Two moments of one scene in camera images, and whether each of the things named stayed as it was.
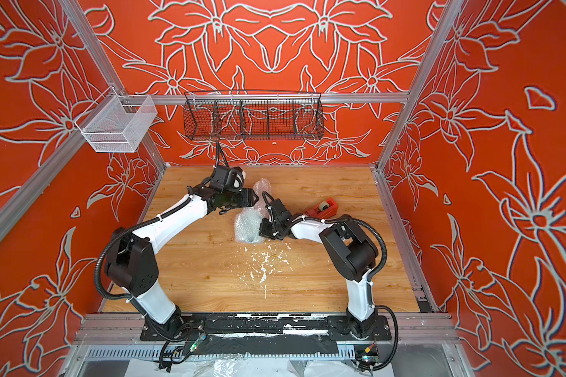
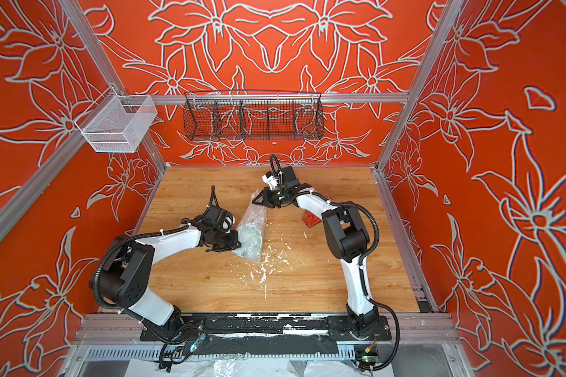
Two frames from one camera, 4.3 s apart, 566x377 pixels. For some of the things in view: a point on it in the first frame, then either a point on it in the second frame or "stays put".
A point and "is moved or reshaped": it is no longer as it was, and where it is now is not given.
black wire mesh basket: [252, 115] stays put
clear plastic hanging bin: [117, 123] stays put
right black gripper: [266, 228] to [272, 197]
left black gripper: [248, 198] to [233, 244]
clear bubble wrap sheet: [248, 220] is moved or reshaped
